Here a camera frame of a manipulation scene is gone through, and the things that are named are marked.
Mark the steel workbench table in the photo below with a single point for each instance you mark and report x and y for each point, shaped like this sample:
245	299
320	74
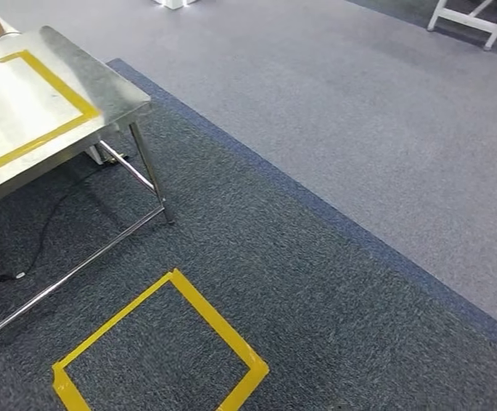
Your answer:
103	96

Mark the white lit display plinth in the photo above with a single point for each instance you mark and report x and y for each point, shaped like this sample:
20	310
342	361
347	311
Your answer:
173	3

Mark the white frame stand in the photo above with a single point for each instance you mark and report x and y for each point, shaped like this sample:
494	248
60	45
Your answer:
463	19

